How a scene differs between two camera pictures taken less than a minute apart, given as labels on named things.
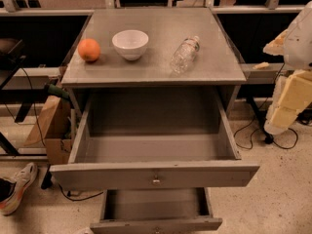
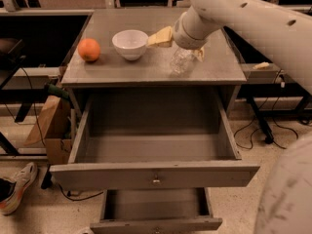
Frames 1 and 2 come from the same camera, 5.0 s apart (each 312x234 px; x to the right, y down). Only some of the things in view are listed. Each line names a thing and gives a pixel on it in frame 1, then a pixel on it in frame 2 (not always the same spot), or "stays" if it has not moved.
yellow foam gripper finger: [296, 97] -> [163, 38]
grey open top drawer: [153, 137] stays
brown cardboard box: [53, 132] stays
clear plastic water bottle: [184, 56] stays
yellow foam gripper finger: [276, 47] -> [202, 54]
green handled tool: [58, 91] stays
